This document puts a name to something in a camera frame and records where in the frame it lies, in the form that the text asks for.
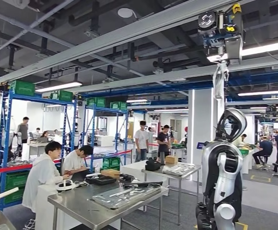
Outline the black laptop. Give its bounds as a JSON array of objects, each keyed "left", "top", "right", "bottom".
[{"left": 70, "top": 169, "right": 89, "bottom": 184}]

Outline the black plastic tray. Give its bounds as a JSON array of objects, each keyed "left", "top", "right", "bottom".
[{"left": 85, "top": 174, "right": 117, "bottom": 186}]

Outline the flat cardboard box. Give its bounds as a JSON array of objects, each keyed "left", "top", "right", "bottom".
[{"left": 100, "top": 168, "right": 121, "bottom": 180}]

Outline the round white ceiling fixture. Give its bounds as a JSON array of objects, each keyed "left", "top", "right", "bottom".
[{"left": 117, "top": 7, "right": 134, "bottom": 19}]

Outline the grey sheet metal panel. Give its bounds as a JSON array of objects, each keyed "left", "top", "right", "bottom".
[
  {"left": 91, "top": 185, "right": 162, "bottom": 210},
  {"left": 162, "top": 162, "right": 197, "bottom": 177}
]

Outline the silver black humanoid robot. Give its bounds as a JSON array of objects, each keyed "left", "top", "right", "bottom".
[{"left": 196, "top": 108, "right": 248, "bottom": 230}]

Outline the white square pillar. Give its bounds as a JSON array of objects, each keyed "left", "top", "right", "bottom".
[{"left": 187, "top": 88, "right": 218, "bottom": 182}]

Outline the black bag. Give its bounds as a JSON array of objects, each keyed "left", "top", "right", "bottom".
[{"left": 144, "top": 157, "right": 162, "bottom": 173}]

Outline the white VR headset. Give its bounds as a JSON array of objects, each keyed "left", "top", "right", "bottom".
[{"left": 55, "top": 179, "right": 81, "bottom": 193}]

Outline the ceiling light strip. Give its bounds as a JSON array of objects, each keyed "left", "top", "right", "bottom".
[
  {"left": 35, "top": 81, "right": 83, "bottom": 93},
  {"left": 207, "top": 39, "right": 278, "bottom": 63},
  {"left": 237, "top": 89, "right": 278, "bottom": 97}
]

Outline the small cardboard box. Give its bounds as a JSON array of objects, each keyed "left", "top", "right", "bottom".
[{"left": 165, "top": 155, "right": 179, "bottom": 165}]

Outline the white table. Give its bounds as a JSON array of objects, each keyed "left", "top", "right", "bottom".
[
  {"left": 119, "top": 160, "right": 154, "bottom": 191},
  {"left": 35, "top": 182, "right": 87, "bottom": 230}
]

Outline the red barrier belt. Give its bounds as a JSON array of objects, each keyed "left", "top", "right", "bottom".
[{"left": 0, "top": 149, "right": 133, "bottom": 176}]

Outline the overhead hoist trolley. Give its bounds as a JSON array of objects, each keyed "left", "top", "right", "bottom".
[{"left": 197, "top": 3, "right": 244, "bottom": 66}]

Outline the white sling strap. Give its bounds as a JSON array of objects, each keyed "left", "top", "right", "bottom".
[{"left": 212, "top": 62, "right": 230, "bottom": 112}]

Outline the black elongated part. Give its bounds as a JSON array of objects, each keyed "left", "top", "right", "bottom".
[{"left": 122, "top": 180, "right": 164, "bottom": 190}]

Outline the green plastic crate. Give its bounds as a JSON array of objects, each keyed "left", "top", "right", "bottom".
[
  {"left": 5, "top": 171, "right": 30, "bottom": 190},
  {"left": 86, "top": 97, "right": 107, "bottom": 108},
  {"left": 10, "top": 80, "right": 36, "bottom": 97},
  {"left": 3, "top": 188, "right": 26, "bottom": 206},
  {"left": 102, "top": 157, "right": 121, "bottom": 171},
  {"left": 110, "top": 101, "right": 128, "bottom": 111},
  {"left": 50, "top": 90, "right": 74, "bottom": 103}
]

